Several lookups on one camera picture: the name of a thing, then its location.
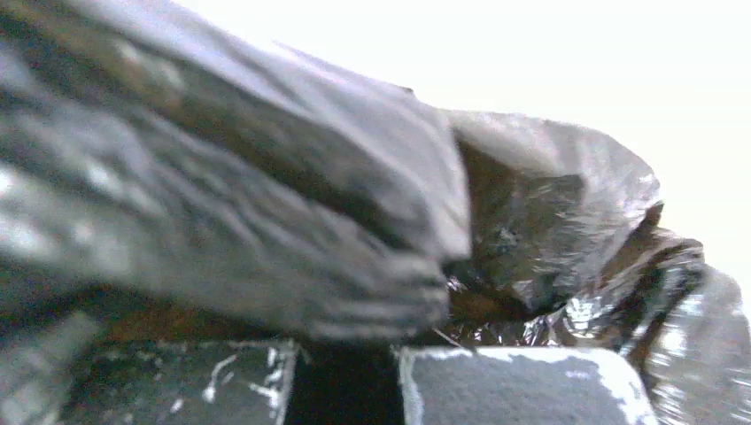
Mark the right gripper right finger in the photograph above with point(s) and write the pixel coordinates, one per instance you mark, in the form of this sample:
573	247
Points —
521	386

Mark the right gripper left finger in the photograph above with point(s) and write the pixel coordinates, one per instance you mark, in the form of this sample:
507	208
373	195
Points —
210	383

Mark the black trash bag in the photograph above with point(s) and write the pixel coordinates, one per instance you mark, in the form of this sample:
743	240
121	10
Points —
165	181

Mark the white plastic trash bin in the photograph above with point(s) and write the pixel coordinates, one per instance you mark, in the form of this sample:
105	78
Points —
668	79

